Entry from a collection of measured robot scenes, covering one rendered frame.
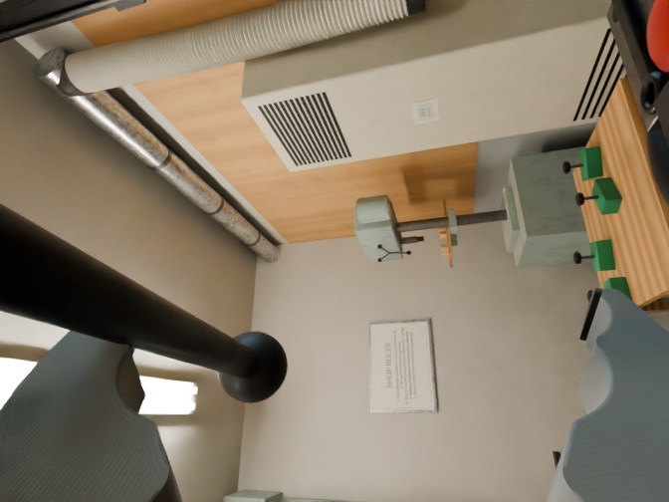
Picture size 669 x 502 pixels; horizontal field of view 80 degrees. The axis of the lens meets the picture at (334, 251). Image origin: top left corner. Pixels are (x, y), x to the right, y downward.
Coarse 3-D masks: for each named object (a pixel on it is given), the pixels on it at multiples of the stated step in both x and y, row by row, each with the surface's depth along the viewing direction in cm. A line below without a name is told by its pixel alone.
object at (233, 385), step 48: (0, 240) 5; (48, 240) 6; (0, 288) 6; (48, 288) 6; (96, 288) 7; (144, 288) 9; (96, 336) 8; (144, 336) 9; (192, 336) 11; (240, 336) 20; (240, 384) 19
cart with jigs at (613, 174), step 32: (608, 128) 136; (640, 128) 117; (608, 160) 138; (640, 160) 117; (608, 192) 133; (640, 192) 119; (608, 224) 144; (640, 224) 121; (576, 256) 147; (608, 256) 143; (640, 256) 123; (608, 288) 137; (640, 288) 125
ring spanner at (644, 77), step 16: (624, 0) 21; (624, 16) 21; (624, 32) 21; (640, 32) 20; (640, 48) 20; (640, 64) 20; (640, 80) 20; (656, 80) 18; (640, 96) 20; (656, 96) 18
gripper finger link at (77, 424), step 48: (48, 384) 8; (96, 384) 8; (0, 432) 7; (48, 432) 7; (96, 432) 7; (144, 432) 7; (0, 480) 6; (48, 480) 6; (96, 480) 6; (144, 480) 6
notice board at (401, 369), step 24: (384, 336) 299; (408, 336) 294; (384, 360) 293; (408, 360) 288; (432, 360) 283; (384, 384) 286; (408, 384) 282; (432, 384) 277; (384, 408) 280; (408, 408) 276; (432, 408) 272
